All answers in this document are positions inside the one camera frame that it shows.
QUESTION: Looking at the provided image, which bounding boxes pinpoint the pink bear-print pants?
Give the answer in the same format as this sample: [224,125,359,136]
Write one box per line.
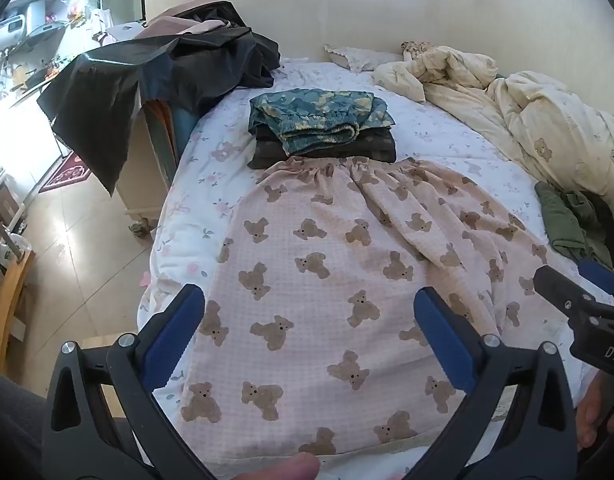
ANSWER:
[179,156,595,461]

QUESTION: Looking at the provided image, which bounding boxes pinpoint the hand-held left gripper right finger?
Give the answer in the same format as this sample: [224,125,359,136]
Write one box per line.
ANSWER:
[397,287,580,480]

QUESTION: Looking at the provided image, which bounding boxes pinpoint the person's left hand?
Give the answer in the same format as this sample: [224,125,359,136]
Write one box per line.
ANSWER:
[224,452,320,480]

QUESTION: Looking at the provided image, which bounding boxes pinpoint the wooden chair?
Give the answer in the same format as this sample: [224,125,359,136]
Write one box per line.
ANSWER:
[0,232,38,376]

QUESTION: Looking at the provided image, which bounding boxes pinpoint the pink cloth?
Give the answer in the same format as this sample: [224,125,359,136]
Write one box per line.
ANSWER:
[137,15,228,41]

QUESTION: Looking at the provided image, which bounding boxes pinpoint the person's right hand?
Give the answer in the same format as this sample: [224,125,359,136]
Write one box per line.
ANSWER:
[576,375,610,452]

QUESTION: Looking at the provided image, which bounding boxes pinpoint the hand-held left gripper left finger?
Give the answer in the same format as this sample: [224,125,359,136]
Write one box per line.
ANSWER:
[41,283,222,480]

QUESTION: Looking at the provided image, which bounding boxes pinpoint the cream wooden cart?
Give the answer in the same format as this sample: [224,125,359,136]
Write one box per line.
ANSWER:
[116,100,198,233]

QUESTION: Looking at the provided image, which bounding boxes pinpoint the frilled cream pillow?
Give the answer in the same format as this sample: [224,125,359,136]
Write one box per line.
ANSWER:
[324,44,412,73]

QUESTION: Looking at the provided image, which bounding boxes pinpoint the cream bear-print quilt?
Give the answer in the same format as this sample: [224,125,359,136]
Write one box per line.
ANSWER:
[372,45,614,226]

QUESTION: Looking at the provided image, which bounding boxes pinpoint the teal floral folded pants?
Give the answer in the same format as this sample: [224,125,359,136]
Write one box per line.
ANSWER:
[249,88,395,157]

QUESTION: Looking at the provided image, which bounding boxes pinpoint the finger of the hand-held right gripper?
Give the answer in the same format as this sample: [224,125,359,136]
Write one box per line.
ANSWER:
[576,257,614,296]
[533,265,600,328]

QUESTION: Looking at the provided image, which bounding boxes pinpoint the dark brown folded pants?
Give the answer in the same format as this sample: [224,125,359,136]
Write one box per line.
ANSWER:
[248,127,398,170]

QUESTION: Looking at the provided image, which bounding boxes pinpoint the kitchen counter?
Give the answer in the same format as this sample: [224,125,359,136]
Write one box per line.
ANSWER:
[0,50,82,111]

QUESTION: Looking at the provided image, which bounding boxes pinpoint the white floral bed sheet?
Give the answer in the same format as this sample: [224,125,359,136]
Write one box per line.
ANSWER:
[137,57,595,480]

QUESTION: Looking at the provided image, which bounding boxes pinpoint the red patterned rug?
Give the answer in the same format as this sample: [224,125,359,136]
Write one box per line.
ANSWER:
[38,152,92,194]

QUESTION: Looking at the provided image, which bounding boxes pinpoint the black jacket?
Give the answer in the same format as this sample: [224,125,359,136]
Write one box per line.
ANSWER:
[37,2,282,196]

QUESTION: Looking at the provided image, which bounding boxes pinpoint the person's dark trouser leg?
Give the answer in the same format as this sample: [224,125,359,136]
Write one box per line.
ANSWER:
[0,367,50,480]

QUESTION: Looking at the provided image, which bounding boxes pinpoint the green garment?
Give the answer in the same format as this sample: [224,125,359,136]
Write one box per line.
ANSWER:
[534,181,614,268]

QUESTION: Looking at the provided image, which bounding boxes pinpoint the range hood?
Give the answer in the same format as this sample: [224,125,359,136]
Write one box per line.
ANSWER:
[0,0,50,51]

